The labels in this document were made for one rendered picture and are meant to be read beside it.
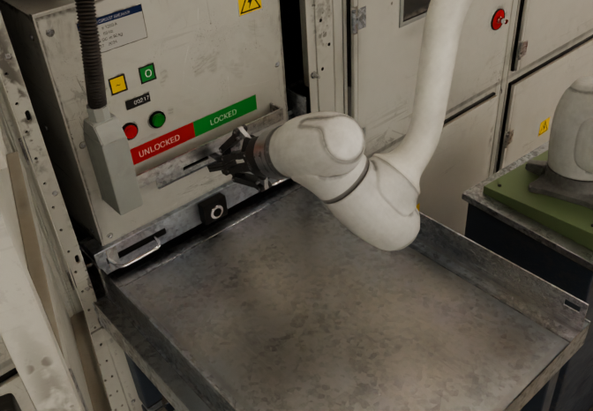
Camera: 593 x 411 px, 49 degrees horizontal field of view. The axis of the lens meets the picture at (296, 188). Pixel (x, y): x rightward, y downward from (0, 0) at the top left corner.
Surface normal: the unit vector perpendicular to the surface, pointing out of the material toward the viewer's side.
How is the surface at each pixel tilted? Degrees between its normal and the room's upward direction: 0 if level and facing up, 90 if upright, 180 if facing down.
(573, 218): 5
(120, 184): 90
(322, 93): 90
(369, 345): 0
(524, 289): 90
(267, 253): 0
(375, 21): 90
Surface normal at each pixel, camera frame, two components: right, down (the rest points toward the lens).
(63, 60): 0.66, 0.40
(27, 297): 0.43, 0.51
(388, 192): 0.40, 0.03
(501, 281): -0.75, 0.42
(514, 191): -0.07, -0.86
